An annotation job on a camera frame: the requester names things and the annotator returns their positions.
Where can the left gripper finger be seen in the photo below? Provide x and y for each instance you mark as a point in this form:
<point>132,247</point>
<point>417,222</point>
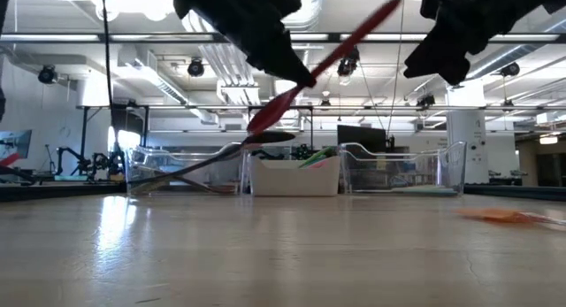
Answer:
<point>287,66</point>

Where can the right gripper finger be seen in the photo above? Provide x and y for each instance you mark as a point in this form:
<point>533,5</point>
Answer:
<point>442,61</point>

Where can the red slotted spoon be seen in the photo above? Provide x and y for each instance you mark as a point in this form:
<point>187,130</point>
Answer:
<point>274,112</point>

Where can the green silicone spatula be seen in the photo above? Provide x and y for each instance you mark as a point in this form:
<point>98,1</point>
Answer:
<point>318,156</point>

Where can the pink silicone spatula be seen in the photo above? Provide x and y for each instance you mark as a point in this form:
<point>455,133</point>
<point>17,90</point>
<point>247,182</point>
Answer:
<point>322,164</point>

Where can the wooden fork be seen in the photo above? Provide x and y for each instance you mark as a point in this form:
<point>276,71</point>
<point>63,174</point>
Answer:
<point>143,188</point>

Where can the background black robot arm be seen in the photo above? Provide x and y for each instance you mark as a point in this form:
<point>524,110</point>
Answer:
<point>88,162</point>

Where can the black metal rack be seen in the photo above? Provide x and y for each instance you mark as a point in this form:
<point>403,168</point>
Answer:
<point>280,108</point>
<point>84,134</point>

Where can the black ceiling spotlight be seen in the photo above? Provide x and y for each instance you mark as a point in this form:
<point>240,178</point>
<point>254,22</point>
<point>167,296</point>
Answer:
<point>349,64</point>
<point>196,67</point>
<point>46,74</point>
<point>426,101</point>
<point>510,69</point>

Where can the white ceiling pipes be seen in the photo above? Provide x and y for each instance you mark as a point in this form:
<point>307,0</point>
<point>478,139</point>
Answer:
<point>230,63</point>

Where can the black ladle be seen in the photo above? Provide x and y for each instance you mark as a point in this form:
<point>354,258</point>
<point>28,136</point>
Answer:
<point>269,137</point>

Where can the white column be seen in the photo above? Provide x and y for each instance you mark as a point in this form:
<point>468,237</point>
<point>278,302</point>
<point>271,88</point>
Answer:
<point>466,134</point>

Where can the background black equipment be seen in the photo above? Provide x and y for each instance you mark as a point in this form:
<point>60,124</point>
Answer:
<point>287,153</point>

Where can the black monitor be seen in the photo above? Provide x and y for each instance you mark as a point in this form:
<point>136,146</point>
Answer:
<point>362,139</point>

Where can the white plastic bin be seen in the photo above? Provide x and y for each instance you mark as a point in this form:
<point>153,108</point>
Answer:
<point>292,178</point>

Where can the clear plastic bin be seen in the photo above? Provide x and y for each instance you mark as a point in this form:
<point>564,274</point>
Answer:
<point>455,174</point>
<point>221,174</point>

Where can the lit ceiling lamp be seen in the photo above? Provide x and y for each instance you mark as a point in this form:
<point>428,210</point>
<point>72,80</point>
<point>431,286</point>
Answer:
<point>548,140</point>

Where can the silver ceiling duct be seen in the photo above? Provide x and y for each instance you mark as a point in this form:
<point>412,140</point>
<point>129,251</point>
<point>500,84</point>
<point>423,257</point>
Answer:
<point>289,117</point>
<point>499,59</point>

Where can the black overhead frame beam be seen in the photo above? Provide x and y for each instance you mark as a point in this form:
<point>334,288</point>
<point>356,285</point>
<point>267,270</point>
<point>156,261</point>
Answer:
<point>106,37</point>

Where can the wall screen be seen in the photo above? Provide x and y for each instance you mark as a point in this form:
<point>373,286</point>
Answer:
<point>17,143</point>

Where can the black table frame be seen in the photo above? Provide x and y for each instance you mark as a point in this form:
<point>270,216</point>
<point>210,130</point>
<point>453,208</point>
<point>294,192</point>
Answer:
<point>53,193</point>

